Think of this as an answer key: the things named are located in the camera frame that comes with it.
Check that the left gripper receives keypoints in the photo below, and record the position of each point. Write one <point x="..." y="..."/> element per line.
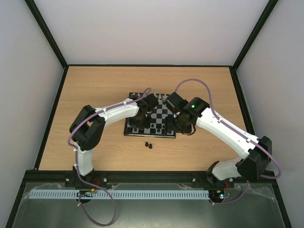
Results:
<point x="146" y="126"/>

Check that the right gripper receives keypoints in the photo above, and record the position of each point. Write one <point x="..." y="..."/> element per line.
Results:
<point x="173" y="122"/>

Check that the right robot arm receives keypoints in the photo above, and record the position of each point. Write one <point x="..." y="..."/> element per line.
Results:
<point x="253" y="152"/>

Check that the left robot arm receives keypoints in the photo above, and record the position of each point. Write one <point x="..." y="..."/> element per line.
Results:
<point x="86" y="130"/>

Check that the black and silver chessboard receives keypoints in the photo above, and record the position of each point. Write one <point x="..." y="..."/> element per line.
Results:
<point x="158" y="115"/>

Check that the grey slotted cable duct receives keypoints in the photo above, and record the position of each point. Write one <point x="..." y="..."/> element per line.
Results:
<point x="122" y="194"/>

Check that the black aluminium frame rail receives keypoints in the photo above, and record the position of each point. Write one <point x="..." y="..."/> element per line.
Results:
<point x="197" y="179"/>

